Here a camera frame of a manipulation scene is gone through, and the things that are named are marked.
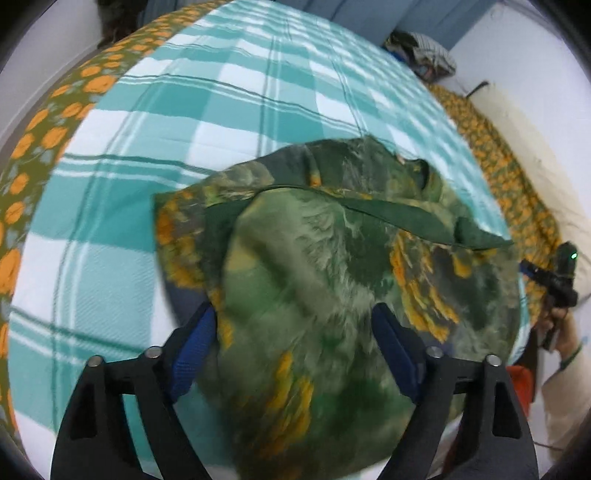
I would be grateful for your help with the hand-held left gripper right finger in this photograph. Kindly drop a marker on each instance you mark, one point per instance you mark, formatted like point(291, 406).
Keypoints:
point(397, 355)

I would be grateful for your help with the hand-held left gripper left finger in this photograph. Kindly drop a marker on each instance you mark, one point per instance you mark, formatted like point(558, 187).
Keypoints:
point(189, 369)

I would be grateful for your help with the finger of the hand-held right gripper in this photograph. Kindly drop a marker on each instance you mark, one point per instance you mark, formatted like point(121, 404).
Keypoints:
point(535, 271)

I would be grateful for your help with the green camouflage padded jacket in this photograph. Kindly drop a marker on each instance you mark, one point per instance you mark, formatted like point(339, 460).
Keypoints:
point(314, 277)

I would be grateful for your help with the person's right forearm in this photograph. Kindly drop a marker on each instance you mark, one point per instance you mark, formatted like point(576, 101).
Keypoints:
point(570, 397)

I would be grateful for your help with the pile of clothes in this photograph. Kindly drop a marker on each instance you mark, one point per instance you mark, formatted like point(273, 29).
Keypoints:
point(429, 50)

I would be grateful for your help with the person's right hand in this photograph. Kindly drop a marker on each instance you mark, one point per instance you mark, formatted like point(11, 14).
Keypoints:
point(562, 323)

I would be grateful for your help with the orange floral duvet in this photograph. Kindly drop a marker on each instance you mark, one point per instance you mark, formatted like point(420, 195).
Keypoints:
point(517, 184)

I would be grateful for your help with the red fleece pants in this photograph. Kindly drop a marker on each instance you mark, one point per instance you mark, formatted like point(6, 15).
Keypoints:
point(522, 387)

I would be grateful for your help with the cream pillow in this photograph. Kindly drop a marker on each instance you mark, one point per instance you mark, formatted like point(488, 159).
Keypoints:
point(531, 134)

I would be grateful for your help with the teal plaid blanket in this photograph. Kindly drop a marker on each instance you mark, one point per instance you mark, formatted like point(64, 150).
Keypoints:
point(207, 101)

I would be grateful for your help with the blue curtain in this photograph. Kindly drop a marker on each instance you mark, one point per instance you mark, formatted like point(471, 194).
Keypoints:
point(415, 14)

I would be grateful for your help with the orange floral bedsheet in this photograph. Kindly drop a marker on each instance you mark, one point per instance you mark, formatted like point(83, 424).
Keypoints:
point(92, 85)

